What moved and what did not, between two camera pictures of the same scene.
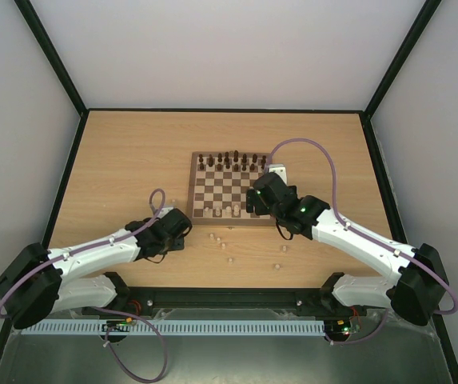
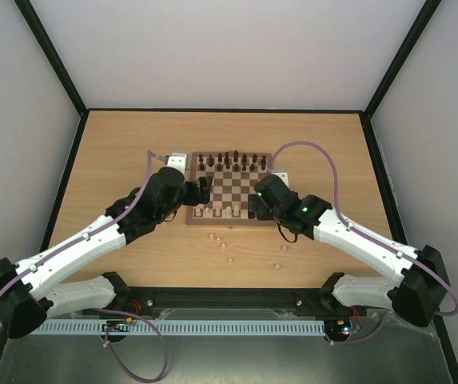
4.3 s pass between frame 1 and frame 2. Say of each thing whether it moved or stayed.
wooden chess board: stayed
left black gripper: moved
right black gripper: stayed
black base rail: stayed
